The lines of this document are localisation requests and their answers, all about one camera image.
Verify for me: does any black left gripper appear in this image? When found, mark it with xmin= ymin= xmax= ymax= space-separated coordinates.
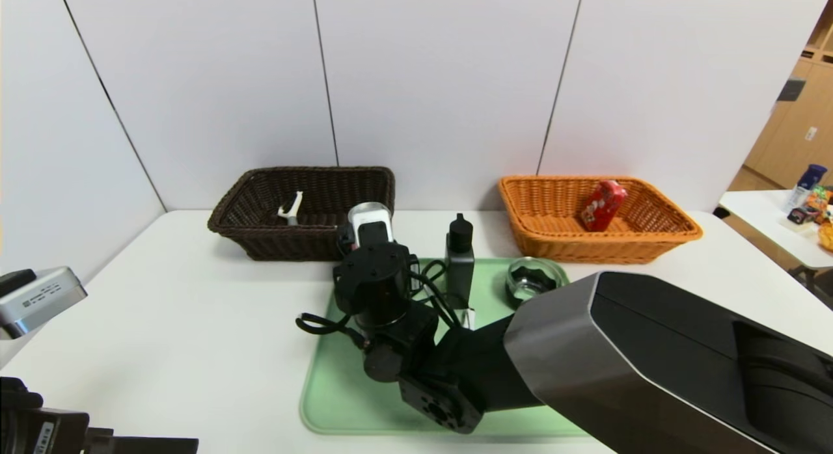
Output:
xmin=1 ymin=405 xmax=199 ymax=454

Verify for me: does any white peeler grey handle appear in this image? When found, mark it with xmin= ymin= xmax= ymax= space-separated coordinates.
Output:
xmin=277 ymin=191 xmax=304 ymax=226

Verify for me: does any black squeeze bottle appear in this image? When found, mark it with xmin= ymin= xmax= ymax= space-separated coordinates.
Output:
xmin=444 ymin=213 xmax=476 ymax=310

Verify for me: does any red cartoon milk carton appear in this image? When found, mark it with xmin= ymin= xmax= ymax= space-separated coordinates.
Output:
xmin=580 ymin=180 xmax=628 ymax=232

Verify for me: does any dark brown wicker basket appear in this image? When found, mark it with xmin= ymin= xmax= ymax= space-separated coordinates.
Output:
xmin=208 ymin=167 xmax=396 ymax=262

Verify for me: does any orange wicker basket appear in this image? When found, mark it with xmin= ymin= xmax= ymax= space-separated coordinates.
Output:
xmin=498 ymin=175 xmax=702 ymax=265

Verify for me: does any light green plastic tray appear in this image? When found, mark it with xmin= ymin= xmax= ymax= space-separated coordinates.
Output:
xmin=299 ymin=258 xmax=590 ymax=436

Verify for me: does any glass cup black holder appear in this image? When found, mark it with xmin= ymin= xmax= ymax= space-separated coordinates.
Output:
xmin=506 ymin=257 xmax=571 ymax=310

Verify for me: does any clear bottle blue cap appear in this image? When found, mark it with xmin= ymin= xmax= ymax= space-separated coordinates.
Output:
xmin=783 ymin=165 xmax=827 ymax=214

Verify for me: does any colourful snack packet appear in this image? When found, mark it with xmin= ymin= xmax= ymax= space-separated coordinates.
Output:
xmin=804 ymin=186 xmax=833 ymax=214

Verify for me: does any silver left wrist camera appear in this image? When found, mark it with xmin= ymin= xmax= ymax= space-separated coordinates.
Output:
xmin=0 ymin=267 xmax=89 ymax=341

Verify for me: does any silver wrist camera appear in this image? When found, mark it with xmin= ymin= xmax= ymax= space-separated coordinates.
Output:
xmin=0 ymin=267 xmax=89 ymax=341
xmin=347 ymin=202 xmax=396 ymax=250

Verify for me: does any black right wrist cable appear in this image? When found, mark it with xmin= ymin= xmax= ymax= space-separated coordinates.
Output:
xmin=296 ymin=258 xmax=471 ymax=341

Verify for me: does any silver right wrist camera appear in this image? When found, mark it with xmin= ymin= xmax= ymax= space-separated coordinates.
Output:
xmin=347 ymin=202 xmax=396 ymax=250

